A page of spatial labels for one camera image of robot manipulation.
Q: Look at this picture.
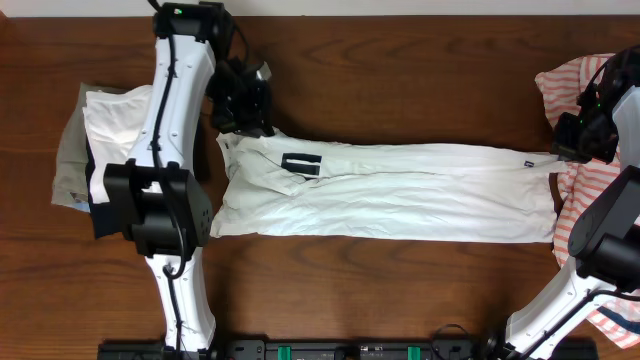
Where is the red white striped shirt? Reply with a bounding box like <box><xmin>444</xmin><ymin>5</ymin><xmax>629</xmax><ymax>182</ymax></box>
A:
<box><xmin>535</xmin><ymin>54</ymin><xmax>639</xmax><ymax>349</ymax></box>

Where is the folded black garment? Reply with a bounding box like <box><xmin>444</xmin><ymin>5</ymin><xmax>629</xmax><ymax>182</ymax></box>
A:
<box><xmin>85</xmin><ymin>141</ymin><xmax>122</xmax><ymax>239</ymax></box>

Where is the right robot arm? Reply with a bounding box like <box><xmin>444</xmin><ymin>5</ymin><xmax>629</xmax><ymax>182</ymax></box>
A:
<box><xmin>502</xmin><ymin>86</ymin><xmax>639</xmax><ymax>359</ymax></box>

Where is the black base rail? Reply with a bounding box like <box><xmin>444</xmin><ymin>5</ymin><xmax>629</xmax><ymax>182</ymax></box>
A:
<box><xmin>96</xmin><ymin>334</ymin><xmax>600</xmax><ymax>360</ymax></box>

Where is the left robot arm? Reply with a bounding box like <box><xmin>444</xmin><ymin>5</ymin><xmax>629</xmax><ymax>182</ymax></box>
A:
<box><xmin>98</xmin><ymin>1</ymin><xmax>274</xmax><ymax>360</ymax></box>

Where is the white t-shirt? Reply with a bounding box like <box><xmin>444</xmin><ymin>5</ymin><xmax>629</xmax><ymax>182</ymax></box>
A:
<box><xmin>211</xmin><ymin>132</ymin><xmax>566</xmax><ymax>243</ymax></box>

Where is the folded white shirt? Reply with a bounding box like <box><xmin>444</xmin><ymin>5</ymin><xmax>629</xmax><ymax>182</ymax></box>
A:
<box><xmin>82</xmin><ymin>85</ymin><xmax>153</xmax><ymax>204</ymax></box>

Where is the folded olive garment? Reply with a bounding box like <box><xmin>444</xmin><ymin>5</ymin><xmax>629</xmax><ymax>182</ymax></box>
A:
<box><xmin>51</xmin><ymin>83</ymin><xmax>124</xmax><ymax>208</ymax></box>

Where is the light blue folded garment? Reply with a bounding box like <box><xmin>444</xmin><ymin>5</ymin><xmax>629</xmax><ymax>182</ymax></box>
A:
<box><xmin>70</xmin><ymin>201</ymin><xmax>90</xmax><ymax>213</ymax></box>

